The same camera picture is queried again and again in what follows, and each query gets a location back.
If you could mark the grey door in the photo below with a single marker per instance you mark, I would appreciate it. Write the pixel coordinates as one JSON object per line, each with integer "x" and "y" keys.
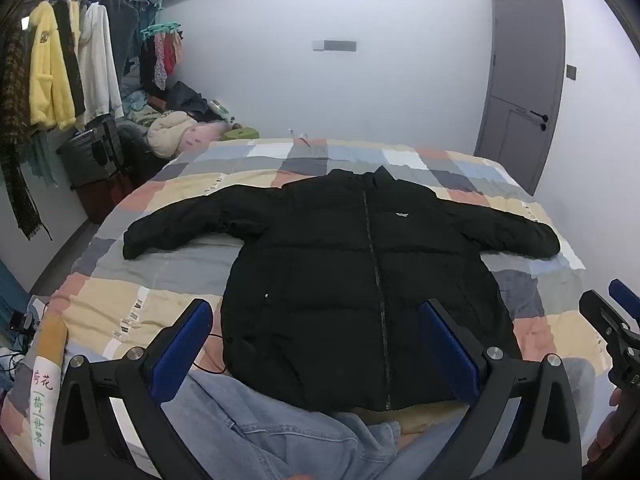
{"x": 525, "y": 60}

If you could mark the dark grey hanging garment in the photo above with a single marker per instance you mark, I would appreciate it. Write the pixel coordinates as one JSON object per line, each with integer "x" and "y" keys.
{"x": 122, "y": 30}

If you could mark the small black device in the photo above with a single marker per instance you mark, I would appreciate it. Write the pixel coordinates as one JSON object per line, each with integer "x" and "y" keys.
{"x": 21, "y": 321}

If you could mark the pink pillow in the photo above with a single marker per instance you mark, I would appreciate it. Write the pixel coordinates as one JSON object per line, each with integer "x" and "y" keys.
{"x": 207, "y": 135}

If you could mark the white hoodie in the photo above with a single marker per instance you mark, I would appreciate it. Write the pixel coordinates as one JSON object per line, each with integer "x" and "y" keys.
{"x": 100, "y": 65}

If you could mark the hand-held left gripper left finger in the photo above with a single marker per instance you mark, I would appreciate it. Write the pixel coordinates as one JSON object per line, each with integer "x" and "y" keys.
{"x": 187, "y": 340}

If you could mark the person's blue jeans legs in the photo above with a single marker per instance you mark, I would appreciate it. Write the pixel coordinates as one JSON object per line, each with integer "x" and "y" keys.
{"x": 280, "y": 430}

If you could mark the dark clothes pile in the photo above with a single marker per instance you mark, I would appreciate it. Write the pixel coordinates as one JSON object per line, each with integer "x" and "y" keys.
{"x": 187, "y": 100}

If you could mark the red and pink hanging garments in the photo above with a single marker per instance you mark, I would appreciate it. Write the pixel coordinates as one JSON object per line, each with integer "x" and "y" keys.
{"x": 165, "y": 60}

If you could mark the black puffer jacket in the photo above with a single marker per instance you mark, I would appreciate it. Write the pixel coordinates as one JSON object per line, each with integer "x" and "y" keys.
{"x": 320, "y": 270}

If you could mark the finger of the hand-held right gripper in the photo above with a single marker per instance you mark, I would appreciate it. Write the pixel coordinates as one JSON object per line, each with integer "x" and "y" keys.
{"x": 600, "y": 310}
{"x": 626, "y": 299}

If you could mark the grey wall box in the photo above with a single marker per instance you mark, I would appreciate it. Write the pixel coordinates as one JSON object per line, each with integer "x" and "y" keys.
{"x": 335, "y": 45}

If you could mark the green box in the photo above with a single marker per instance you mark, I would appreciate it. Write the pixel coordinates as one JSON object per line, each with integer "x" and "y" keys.
{"x": 242, "y": 134}

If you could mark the teal hanging garment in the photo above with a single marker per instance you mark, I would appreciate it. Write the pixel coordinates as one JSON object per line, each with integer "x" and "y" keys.
{"x": 42, "y": 160}

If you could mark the grey wall switch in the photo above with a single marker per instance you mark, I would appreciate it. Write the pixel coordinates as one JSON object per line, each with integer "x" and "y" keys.
{"x": 572, "y": 72}

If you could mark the yellow fleece jacket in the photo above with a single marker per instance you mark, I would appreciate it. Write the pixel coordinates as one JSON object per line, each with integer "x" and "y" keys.
{"x": 47, "y": 80}

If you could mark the teal clothes hangers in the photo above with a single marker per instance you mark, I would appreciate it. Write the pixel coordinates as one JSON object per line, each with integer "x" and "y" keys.
{"x": 162, "y": 30}

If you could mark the brown patterned garment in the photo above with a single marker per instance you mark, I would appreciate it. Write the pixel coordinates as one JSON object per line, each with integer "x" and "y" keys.
{"x": 15, "y": 125}

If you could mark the cream plush blanket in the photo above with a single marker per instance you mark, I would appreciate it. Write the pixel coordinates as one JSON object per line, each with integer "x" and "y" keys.
{"x": 167, "y": 132}

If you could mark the black suitcase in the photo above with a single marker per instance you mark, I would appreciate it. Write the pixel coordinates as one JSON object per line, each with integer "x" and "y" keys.
{"x": 87, "y": 152}

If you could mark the person's right hand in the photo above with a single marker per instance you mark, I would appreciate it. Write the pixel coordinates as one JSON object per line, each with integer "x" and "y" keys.
{"x": 606, "y": 430}

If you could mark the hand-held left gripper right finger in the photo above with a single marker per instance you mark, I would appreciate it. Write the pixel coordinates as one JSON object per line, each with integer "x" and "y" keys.
{"x": 445, "y": 345}

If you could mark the paper roll with handwriting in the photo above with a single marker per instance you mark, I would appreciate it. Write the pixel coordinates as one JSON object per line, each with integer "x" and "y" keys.
{"x": 47, "y": 385}

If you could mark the black striped scarf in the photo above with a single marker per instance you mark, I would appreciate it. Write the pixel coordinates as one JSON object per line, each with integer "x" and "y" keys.
{"x": 70, "y": 55}

